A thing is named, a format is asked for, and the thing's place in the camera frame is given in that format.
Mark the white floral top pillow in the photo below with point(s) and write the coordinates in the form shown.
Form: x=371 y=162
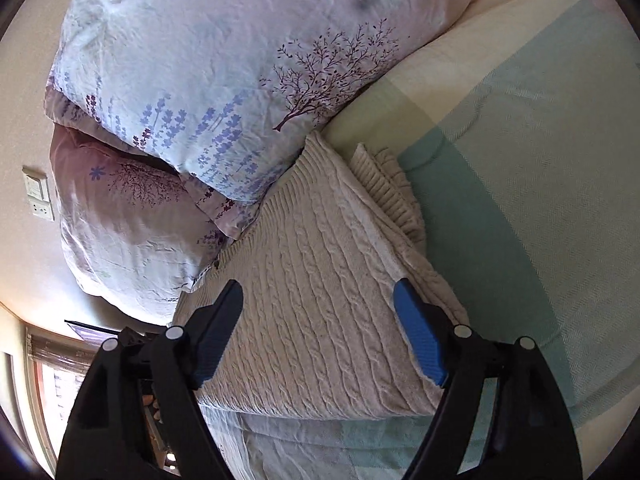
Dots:
x=226 y=91

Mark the pink floral lower pillow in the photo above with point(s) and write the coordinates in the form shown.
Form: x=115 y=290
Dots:
x=133 y=233

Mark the white wall switch socket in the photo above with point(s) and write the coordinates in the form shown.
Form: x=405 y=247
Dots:
x=37 y=192

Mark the wooden framed window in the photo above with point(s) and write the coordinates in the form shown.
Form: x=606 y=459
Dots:
x=41 y=373

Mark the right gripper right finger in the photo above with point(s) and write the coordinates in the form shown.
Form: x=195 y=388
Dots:
x=530 y=434

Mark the pastel patchwork bed sheet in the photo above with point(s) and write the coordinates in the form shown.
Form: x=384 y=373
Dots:
x=518 y=130

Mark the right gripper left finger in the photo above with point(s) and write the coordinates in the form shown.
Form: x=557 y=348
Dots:
x=107 y=435

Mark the beige cable knit sweater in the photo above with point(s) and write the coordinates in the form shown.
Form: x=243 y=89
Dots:
x=318 y=336

